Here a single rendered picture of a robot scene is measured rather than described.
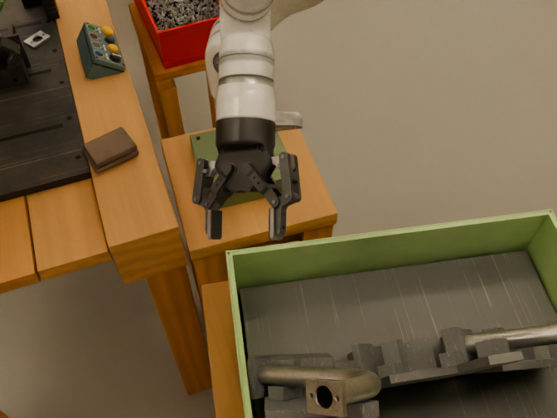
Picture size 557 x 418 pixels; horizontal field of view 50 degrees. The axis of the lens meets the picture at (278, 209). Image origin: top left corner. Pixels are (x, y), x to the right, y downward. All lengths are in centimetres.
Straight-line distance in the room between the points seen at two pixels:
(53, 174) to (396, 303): 75
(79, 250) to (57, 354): 96
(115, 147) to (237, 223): 30
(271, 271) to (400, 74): 190
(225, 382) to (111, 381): 95
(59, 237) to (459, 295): 79
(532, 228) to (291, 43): 200
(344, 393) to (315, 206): 61
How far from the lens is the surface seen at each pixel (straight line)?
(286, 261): 110
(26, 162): 137
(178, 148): 137
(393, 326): 113
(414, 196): 239
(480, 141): 267
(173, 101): 172
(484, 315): 118
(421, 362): 104
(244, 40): 74
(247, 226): 122
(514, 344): 101
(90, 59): 150
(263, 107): 73
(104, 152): 129
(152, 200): 122
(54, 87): 152
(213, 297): 121
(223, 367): 115
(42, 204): 131
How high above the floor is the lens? 185
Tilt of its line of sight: 54 degrees down
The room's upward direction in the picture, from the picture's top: straight up
